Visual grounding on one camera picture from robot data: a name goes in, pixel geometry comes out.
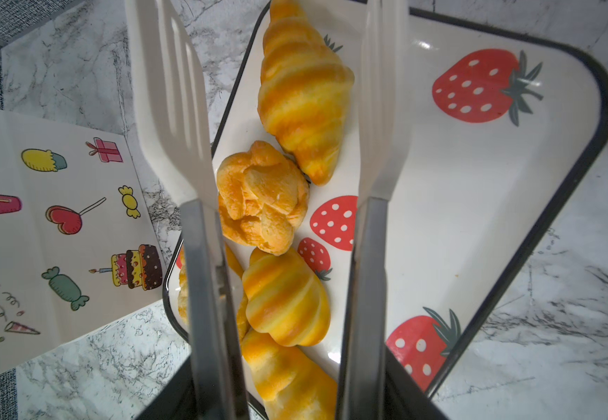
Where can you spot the right gripper white spatula right finger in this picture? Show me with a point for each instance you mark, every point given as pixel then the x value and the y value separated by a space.
pixel 384 144

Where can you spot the right gripper white spatula left finger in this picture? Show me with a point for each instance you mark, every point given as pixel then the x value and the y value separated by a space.
pixel 173 129

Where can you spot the white paper gift bag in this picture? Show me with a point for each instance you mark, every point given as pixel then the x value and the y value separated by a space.
pixel 77 249

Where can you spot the fake croissant left of tray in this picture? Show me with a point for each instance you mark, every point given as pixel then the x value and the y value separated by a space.
pixel 305 91

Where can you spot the fake croissant of tray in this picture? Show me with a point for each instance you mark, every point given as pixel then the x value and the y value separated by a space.
pixel 290 384
pixel 305 91

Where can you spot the round knotted fake bread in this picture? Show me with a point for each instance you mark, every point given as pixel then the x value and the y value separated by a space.
pixel 262 198

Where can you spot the small fake croissant centre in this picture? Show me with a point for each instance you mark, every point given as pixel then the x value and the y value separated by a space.
pixel 285 299

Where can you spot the fake croissant bottom of tray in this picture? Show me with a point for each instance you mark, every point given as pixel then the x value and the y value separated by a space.
pixel 290 384

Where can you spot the strawberry print rectangular tray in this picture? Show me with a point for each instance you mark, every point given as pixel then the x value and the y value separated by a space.
pixel 504 128

